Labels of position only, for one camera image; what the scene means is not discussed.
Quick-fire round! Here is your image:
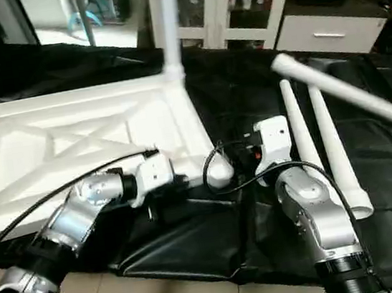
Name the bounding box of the white plastic table leg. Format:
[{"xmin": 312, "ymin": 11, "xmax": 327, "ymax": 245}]
[
  {"xmin": 278, "ymin": 75, "xmax": 330, "ymax": 178},
  {"xmin": 308, "ymin": 80, "xmax": 375, "ymax": 225},
  {"xmin": 148, "ymin": 0, "xmax": 189, "ymax": 84},
  {"xmin": 269, "ymin": 38, "xmax": 392, "ymax": 152}
]

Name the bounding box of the black work mat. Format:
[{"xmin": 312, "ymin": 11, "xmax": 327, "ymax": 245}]
[{"xmin": 0, "ymin": 0, "xmax": 392, "ymax": 293}]

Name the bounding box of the white drawer unit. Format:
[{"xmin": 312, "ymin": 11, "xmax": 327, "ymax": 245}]
[{"xmin": 272, "ymin": 2, "xmax": 392, "ymax": 65}]

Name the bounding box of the white glass-door cabinet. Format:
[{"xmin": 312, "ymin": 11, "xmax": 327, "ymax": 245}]
[{"xmin": 144, "ymin": 0, "xmax": 306, "ymax": 64}]

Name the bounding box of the teal storage box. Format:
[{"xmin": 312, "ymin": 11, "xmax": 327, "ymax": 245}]
[{"xmin": 75, "ymin": 0, "xmax": 127, "ymax": 29}]

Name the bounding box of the white plastic table top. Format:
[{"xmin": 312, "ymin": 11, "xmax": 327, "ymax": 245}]
[{"xmin": 0, "ymin": 67, "xmax": 240, "ymax": 245}]

